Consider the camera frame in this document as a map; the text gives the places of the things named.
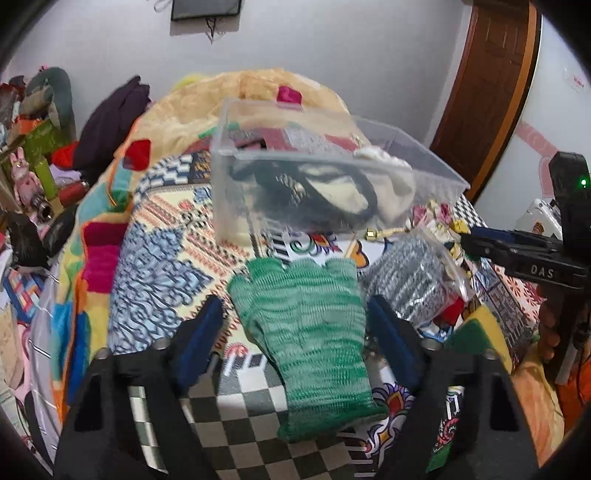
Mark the green knitted glove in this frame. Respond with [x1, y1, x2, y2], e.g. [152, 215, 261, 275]
[228, 258, 388, 443]

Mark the floral fabric scrunchie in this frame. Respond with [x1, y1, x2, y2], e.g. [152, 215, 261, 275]
[405, 200, 471, 267]

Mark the white pouch with black strap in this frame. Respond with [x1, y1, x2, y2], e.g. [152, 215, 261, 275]
[230, 160, 416, 231]

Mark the clear plastic storage box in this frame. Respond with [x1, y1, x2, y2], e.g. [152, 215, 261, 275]
[209, 99, 470, 245]

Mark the person's right hand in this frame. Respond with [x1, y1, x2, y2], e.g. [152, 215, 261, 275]
[537, 284, 564, 362]

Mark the yellow green sponge cloth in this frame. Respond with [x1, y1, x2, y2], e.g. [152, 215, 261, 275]
[443, 305, 513, 374]

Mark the brown wooden door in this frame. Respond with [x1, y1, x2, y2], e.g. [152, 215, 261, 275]
[431, 1, 541, 201]

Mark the pink bunny toy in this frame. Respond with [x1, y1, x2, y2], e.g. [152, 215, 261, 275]
[10, 147, 39, 206]

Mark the beige fleece blanket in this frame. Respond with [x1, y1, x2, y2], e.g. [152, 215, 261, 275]
[102, 68, 348, 192]

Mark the dark purple garment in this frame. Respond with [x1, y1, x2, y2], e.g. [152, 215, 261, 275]
[73, 75, 150, 171]

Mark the green cardboard box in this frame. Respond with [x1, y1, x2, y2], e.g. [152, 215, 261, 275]
[22, 120, 71, 163]

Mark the grey plush toy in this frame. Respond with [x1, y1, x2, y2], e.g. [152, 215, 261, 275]
[19, 67, 76, 138]

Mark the small black wall monitor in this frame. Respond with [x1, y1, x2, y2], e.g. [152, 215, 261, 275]
[171, 0, 242, 21]

